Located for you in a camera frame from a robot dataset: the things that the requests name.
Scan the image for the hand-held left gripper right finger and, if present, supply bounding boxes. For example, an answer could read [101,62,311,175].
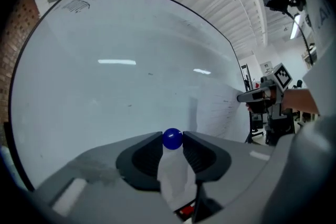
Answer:
[182,131,276,224]

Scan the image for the white whiteboard with black frame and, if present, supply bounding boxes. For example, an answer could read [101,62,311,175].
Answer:
[9,0,253,192]

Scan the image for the person's right forearm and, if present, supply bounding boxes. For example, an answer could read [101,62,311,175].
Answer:
[281,88,320,115]

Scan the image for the black cable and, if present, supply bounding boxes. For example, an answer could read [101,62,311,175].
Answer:
[285,9,316,69]

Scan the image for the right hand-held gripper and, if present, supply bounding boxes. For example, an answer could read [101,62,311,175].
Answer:
[236,62,293,120]

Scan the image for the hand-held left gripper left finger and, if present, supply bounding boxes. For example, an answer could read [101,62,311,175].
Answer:
[33,131,182,224]

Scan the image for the long ceiling lamp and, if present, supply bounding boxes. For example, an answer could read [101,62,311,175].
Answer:
[290,14,302,40]

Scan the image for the blue round magnet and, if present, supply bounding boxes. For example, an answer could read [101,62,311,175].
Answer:
[162,127,183,151]

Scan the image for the person's white shirt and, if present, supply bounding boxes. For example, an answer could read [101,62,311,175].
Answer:
[262,0,336,218]

